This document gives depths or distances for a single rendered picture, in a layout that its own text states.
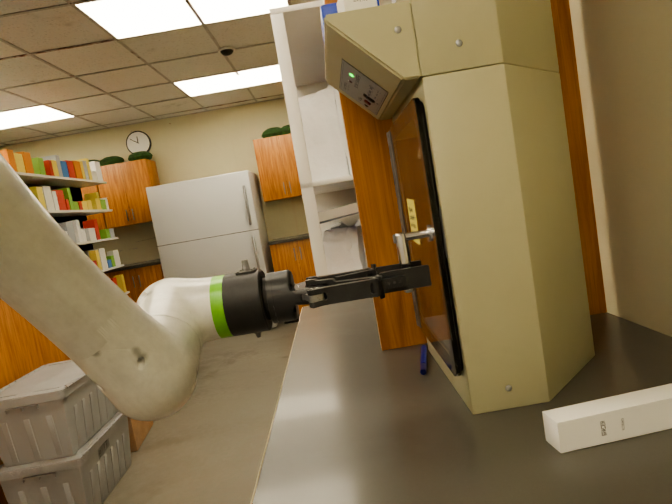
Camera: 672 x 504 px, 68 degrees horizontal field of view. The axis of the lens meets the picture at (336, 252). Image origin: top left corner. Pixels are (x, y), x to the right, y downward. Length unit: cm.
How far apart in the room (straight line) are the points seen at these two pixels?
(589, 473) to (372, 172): 68
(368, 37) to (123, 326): 47
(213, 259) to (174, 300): 502
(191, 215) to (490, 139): 518
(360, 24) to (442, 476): 57
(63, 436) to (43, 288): 218
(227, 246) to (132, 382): 509
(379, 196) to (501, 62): 42
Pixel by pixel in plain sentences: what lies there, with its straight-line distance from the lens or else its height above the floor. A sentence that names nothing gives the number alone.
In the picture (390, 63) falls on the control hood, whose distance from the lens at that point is 71.
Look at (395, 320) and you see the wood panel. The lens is 109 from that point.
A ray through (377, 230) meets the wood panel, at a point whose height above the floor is 120.
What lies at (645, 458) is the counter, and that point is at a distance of 67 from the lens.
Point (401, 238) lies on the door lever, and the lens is 73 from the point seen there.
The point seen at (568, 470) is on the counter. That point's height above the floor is 94.
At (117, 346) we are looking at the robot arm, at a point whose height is 115.
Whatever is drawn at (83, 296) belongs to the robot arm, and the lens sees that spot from 60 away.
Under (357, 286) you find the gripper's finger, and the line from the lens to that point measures 68.
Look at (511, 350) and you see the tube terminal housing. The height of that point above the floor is 102.
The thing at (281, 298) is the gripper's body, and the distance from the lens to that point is 71.
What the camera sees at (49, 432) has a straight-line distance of 277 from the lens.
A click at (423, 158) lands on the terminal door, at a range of 70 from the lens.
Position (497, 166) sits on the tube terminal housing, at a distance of 72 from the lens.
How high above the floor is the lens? 126
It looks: 5 degrees down
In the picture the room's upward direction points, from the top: 10 degrees counter-clockwise
